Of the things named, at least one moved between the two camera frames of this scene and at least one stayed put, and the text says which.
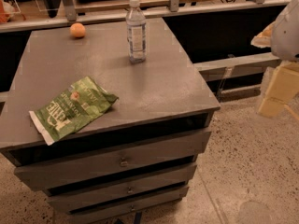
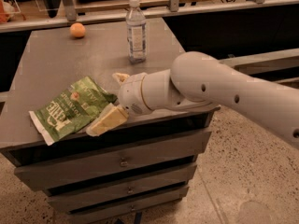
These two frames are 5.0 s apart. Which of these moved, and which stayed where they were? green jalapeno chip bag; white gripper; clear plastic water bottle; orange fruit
Moved: white gripper
Stayed: orange fruit; clear plastic water bottle; green jalapeno chip bag
